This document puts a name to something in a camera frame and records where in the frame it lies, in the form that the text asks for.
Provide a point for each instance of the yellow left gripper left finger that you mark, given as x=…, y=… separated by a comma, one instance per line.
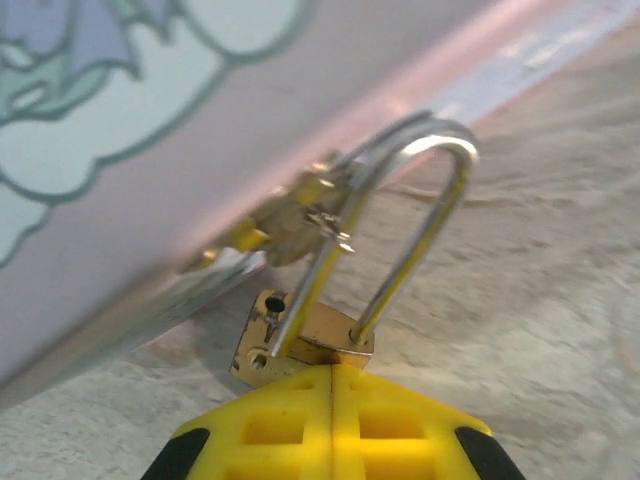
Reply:
x=280, y=430

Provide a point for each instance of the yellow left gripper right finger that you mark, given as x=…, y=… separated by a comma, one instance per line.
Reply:
x=395, y=430

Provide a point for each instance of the brass padlock with long shackle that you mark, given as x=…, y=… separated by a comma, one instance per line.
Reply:
x=320, y=345

